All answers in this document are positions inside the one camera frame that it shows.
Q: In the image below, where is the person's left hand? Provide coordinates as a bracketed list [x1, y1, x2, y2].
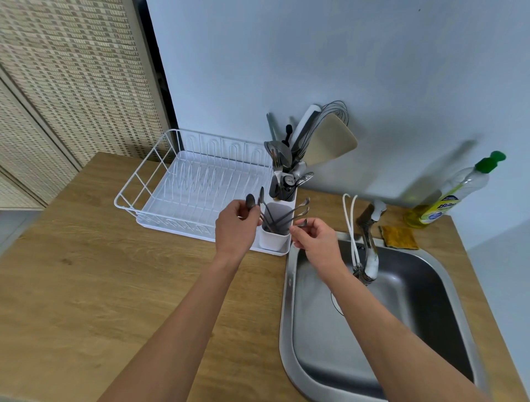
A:
[214, 200, 263, 268]

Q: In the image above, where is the white hose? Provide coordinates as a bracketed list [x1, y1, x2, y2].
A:
[342, 193, 362, 268]

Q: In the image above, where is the person's right hand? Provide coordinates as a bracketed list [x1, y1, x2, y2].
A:
[289, 218, 353, 287]

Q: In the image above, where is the yellow sponge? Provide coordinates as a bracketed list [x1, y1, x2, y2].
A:
[380, 225, 420, 251]

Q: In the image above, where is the wire whisk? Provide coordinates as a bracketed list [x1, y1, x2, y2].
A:
[296, 100, 350, 156]

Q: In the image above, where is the white utensil holder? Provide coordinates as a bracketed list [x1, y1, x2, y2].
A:
[268, 168, 299, 204]

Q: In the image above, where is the white cutlery cup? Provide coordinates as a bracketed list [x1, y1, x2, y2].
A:
[259, 202, 295, 252]

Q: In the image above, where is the dish soap bottle green cap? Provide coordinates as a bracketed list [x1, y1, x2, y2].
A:
[404, 151, 507, 229]

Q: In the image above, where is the steel sink basin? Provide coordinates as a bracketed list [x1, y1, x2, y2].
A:
[279, 231, 491, 402]

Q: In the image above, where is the white drain tray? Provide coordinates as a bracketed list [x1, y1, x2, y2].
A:
[136, 150, 299, 256]

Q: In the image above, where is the person's left forearm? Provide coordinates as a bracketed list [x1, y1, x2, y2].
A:
[97, 253, 249, 402]

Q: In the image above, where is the white wire dish rack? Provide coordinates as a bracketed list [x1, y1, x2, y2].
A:
[114, 129, 275, 232]

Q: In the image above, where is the person's right forearm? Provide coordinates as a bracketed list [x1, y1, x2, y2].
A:
[324, 267, 491, 402]

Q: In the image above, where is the white handled utensil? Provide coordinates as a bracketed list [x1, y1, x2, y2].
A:
[290, 105, 322, 150]

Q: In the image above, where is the small woven cabinet panel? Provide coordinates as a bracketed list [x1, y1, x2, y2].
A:
[0, 79, 82, 210]

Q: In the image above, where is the beige spatula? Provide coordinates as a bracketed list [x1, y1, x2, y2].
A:
[303, 113, 358, 167]

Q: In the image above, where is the steel ladle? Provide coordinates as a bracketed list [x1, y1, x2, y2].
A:
[264, 140, 293, 168]

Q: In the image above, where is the worn white faucet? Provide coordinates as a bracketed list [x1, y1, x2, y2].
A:
[353, 200, 388, 286]

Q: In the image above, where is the large woven cabinet panel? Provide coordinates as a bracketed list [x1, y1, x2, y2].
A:
[0, 0, 172, 167]

